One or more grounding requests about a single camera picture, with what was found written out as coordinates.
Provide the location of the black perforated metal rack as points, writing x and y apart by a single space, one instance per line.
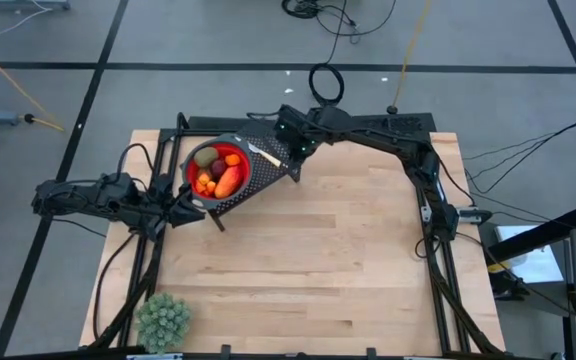
263 175

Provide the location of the orange toy tangerine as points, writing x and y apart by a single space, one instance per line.
232 160

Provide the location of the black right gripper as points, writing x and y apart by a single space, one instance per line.
308 127

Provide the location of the green potted plant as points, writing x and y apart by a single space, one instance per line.
163 322

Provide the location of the red-yellow toy mango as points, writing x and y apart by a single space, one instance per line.
228 182

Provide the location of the red collapsible colander grey rim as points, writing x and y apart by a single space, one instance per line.
190 170

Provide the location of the dark red toy plum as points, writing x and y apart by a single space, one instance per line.
218 167

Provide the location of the brown-green toy kiwi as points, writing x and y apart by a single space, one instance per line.
206 156

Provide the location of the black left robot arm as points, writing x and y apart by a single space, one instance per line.
93 200

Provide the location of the white board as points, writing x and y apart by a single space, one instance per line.
538 265

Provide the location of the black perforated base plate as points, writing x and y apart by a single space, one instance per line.
408 123

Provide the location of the black aluminium table frame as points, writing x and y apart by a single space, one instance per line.
348 235

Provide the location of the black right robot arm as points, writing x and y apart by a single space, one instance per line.
403 142

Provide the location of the black edge clamp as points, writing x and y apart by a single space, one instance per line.
225 351
371 353

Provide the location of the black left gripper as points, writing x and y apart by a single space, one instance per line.
163 207

